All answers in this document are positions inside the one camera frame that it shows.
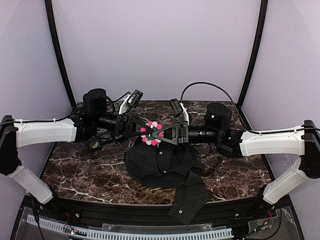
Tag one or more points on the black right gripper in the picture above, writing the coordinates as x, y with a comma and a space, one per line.
182, 133

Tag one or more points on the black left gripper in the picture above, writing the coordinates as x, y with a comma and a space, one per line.
121, 125

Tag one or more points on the pink white beaded brooch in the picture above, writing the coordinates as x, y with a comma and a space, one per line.
148, 138

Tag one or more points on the black pinstriped garment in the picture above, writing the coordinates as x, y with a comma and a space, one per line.
169, 166

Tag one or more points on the orange green round brooch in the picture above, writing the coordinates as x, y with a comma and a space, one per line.
94, 145

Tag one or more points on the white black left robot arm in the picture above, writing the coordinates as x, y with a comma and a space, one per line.
98, 112

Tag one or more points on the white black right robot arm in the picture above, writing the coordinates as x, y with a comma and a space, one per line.
302, 140

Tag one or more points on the black box left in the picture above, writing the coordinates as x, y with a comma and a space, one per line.
91, 150

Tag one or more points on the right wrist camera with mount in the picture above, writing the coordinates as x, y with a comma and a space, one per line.
179, 110

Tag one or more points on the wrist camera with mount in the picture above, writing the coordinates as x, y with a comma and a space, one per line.
130, 101
179, 110

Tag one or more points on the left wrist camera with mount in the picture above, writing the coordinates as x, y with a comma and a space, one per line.
130, 101

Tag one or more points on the black front frame rail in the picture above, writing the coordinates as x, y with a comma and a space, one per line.
89, 213

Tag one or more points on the white slotted cable duct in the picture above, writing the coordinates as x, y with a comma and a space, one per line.
130, 232

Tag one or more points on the black left corner frame post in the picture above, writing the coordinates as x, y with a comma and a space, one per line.
58, 52

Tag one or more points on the black corner frame post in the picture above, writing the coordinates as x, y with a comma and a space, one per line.
58, 52
254, 52

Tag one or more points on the black right corner frame post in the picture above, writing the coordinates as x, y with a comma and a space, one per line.
254, 52

